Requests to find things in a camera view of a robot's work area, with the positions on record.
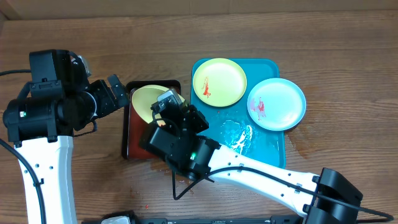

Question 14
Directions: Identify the yellow-green plate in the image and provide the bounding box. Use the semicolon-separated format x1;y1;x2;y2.
131;85;171;124
192;58;248;107

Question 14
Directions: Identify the light blue plate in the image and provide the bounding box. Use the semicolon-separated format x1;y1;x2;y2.
247;78;307;131

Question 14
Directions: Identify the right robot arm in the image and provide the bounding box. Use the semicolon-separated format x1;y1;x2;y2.
137;103;363;223

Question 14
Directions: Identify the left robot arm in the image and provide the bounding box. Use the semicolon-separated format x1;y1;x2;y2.
1;75;129;223

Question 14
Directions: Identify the black tray with red water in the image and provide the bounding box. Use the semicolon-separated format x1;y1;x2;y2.
121;80;181;160

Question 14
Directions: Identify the teal plastic tray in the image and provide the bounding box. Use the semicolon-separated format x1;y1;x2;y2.
190;58;286;168

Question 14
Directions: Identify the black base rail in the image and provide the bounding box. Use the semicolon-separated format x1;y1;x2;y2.
81;210;303;224

